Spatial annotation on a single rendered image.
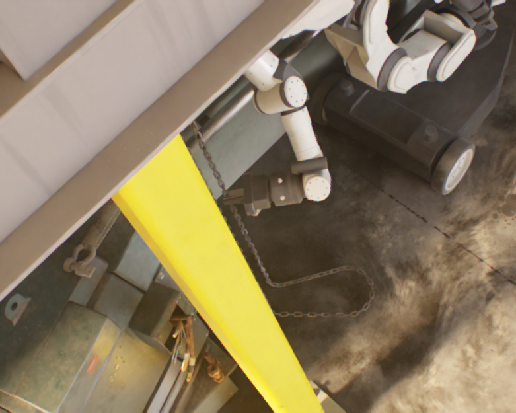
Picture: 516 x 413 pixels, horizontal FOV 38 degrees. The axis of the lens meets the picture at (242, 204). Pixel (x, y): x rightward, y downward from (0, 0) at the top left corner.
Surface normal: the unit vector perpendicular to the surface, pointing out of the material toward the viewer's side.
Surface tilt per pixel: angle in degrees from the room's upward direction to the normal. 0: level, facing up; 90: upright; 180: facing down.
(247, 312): 90
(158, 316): 0
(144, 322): 0
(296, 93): 57
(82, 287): 48
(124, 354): 90
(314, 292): 0
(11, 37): 90
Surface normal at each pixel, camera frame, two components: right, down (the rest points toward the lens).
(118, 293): 0.47, -0.13
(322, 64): 0.69, 0.55
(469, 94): -0.22, -0.47
